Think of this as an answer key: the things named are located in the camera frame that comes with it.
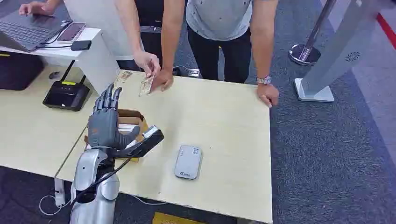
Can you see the white cards stack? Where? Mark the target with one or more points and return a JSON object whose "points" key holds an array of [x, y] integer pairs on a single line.
{"points": [[125, 127]]}

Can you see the white kiosk stand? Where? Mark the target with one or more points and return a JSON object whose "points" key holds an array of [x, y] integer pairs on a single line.
{"points": [[337, 49]]}

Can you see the grey card reader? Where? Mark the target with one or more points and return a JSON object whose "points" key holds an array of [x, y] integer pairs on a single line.
{"points": [[188, 162]]}

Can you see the grey laptop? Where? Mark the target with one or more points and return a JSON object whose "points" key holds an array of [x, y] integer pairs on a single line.
{"points": [[24, 31]]}

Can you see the person in black clothing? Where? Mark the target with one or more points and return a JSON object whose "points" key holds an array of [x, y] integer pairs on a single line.
{"points": [[151, 31]]}

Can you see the patterned card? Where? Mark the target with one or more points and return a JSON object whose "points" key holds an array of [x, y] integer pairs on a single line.
{"points": [[146, 86], [123, 76]]}

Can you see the person's left hand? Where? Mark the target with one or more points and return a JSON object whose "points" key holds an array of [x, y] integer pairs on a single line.
{"points": [[268, 94]]}

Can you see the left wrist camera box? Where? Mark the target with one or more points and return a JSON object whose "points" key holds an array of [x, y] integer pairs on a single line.
{"points": [[148, 139]]}

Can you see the person's hand holding card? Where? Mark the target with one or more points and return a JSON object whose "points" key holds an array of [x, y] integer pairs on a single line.
{"points": [[145, 61]]}

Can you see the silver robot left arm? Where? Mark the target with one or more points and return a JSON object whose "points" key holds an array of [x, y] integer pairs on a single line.
{"points": [[91, 185]]}

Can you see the silver wristwatch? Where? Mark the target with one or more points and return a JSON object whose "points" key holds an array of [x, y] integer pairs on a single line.
{"points": [[264, 80]]}

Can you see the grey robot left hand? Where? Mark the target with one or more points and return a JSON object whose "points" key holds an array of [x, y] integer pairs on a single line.
{"points": [[103, 126]]}

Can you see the black computer mouse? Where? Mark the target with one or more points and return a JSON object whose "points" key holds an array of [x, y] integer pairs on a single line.
{"points": [[54, 75]]}

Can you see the wooden card box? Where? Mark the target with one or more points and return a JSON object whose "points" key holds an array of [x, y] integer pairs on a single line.
{"points": [[136, 119]]}

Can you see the small black adapter box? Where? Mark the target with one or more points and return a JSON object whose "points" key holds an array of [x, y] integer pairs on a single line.
{"points": [[81, 45]]}

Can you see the black router with antennas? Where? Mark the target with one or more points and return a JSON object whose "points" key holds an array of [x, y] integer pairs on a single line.
{"points": [[65, 94]]}

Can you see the person in grey shirt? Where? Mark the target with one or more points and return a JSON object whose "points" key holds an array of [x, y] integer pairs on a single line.
{"points": [[219, 18]]}

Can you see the person's hand at laptop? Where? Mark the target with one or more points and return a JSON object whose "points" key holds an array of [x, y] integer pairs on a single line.
{"points": [[34, 8]]}

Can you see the white desk riser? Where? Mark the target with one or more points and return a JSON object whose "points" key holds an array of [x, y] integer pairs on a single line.
{"points": [[96, 58]]}

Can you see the smartphone with dark screen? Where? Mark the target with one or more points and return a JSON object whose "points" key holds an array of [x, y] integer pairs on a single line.
{"points": [[71, 31]]}

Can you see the yellow floor sticker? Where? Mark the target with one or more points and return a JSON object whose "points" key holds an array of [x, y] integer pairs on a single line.
{"points": [[173, 219]]}

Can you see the person's right hand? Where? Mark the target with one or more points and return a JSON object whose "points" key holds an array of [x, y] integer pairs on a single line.
{"points": [[164, 79]]}

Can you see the chrome stanchion post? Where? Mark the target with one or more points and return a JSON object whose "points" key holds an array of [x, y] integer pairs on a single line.
{"points": [[304, 46]]}

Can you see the black case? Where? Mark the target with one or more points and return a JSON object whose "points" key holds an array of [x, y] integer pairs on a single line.
{"points": [[18, 71]]}

